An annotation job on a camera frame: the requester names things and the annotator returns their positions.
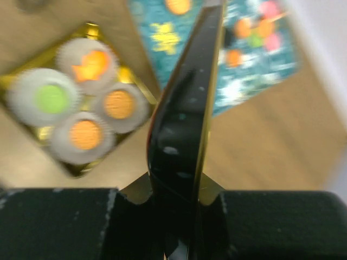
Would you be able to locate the orange round cookie middle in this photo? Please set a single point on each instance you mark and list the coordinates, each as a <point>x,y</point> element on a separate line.
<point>243,28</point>

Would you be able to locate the orange round cookie top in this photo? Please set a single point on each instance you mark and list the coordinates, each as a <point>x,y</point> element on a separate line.
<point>265,28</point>

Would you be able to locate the blue floral serving tray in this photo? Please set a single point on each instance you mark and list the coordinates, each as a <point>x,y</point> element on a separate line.
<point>165,35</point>

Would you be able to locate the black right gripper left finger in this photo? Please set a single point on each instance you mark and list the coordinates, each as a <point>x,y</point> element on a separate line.
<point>67,223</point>

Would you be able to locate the gold tin lid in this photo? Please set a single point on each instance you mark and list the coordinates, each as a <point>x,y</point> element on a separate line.
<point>163,209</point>

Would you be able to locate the orange round cookie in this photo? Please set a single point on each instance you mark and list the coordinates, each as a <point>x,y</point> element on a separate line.
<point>243,28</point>
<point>265,28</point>

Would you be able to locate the gold cookie tin box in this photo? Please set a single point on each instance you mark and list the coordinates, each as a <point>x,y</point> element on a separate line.
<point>47,59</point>

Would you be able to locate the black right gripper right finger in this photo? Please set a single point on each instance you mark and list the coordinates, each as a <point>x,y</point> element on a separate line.
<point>275,225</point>

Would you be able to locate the tan embossed sandwich biscuit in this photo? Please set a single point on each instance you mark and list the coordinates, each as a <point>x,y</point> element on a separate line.
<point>119,104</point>

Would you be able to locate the green sandwich cookie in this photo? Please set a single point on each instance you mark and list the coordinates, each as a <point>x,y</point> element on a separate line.
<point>52,99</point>

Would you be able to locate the orange swirl cookie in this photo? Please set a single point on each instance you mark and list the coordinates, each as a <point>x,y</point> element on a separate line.
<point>233,58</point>

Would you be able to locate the white paper cupcake liner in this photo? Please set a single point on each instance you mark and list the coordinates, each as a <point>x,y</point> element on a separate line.
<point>62,148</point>
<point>140,114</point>
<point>20,96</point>
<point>71,53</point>

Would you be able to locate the tan round biscuit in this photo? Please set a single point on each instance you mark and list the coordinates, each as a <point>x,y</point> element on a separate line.
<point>178,7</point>
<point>85,135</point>

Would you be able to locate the pink round cookie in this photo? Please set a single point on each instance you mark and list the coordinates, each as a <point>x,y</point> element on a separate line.
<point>269,9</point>
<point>273,42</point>

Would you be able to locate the green round cookie upper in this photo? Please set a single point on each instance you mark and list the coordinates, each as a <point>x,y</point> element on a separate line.
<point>255,41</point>

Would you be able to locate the pink round cookie right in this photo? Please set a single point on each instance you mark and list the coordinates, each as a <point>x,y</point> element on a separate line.
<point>273,42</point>

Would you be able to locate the orange fish shaped cookie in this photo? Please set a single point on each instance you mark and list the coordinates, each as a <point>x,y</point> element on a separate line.
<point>92,66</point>

